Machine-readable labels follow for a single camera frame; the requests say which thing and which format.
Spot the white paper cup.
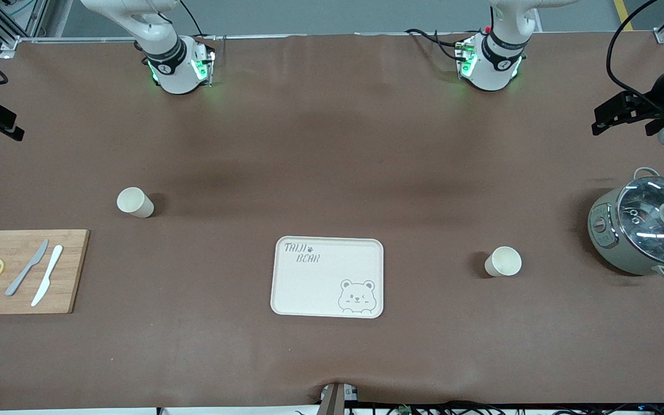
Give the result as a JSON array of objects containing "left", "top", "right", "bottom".
[
  {"left": 484, "top": 246, "right": 523, "bottom": 278},
  {"left": 116, "top": 187, "right": 155, "bottom": 219}
]

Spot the bamboo cutting board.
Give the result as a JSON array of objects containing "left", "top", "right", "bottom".
[{"left": 0, "top": 229, "right": 90, "bottom": 315}]

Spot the white plastic knife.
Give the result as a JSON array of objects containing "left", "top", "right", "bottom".
[{"left": 31, "top": 244, "right": 64, "bottom": 307}]

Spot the grey-green electric cooking pot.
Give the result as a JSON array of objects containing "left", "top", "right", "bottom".
[{"left": 587, "top": 167, "right": 664, "bottom": 282}]

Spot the cream tray with bear print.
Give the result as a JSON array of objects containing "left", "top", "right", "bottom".
[{"left": 270, "top": 235, "right": 385, "bottom": 319}]

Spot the glass pot lid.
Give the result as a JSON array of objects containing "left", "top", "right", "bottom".
[{"left": 616, "top": 175, "right": 664, "bottom": 259}]

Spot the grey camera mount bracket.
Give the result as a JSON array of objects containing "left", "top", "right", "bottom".
[{"left": 316, "top": 381, "right": 360, "bottom": 415}]

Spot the grey plastic knife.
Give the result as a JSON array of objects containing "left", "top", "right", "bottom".
[{"left": 5, "top": 239, "right": 50, "bottom": 297}]

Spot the black base cable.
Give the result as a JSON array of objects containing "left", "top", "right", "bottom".
[
  {"left": 178, "top": 0, "right": 218, "bottom": 42},
  {"left": 405, "top": 28, "right": 485, "bottom": 63}
]

